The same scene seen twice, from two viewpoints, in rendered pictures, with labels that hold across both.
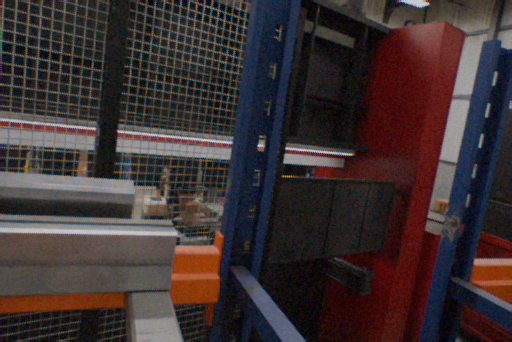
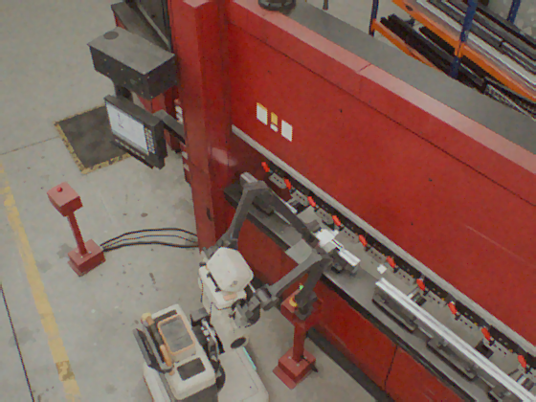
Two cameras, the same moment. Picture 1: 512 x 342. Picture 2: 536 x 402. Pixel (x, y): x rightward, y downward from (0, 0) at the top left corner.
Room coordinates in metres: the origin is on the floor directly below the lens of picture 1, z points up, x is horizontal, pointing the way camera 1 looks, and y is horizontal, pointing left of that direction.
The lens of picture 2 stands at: (2.87, 2.47, 3.88)
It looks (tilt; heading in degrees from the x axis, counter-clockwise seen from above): 47 degrees down; 265
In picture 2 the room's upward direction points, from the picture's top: straight up
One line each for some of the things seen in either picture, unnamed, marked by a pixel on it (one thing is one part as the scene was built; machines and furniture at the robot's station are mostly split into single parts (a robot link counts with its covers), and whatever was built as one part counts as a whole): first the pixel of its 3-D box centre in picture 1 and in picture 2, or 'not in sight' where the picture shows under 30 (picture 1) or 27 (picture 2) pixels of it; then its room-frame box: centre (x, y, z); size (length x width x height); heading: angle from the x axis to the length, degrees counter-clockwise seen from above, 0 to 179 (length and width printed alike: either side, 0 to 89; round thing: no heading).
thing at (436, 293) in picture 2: (105, 166); (437, 289); (1.80, 0.74, 1.26); 0.15 x 0.09 x 0.17; 127
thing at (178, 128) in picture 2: not in sight; (165, 133); (3.26, -0.75, 1.17); 0.40 x 0.24 x 0.07; 127
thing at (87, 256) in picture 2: not in sight; (75, 228); (4.03, -0.61, 0.41); 0.25 x 0.20 x 0.83; 37
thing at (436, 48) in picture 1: (364, 197); (245, 130); (2.71, -0.76, 1.15); 0.85 x 0.25 x 2.30; 37
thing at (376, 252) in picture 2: (182, 170); (379, 245); (2.04, 0.42, 1.26); 0.15 x 0.09 x 0.17; 127
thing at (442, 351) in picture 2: not in sight; (451, 358); (1.70, 0.96, 0.89); 0.30 x 0.05 x 0.03; 127
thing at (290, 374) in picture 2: not in sight; (294, 365); (2.48, 0.49, 0.06); 0.25 x 0.20 x 0.12; 39
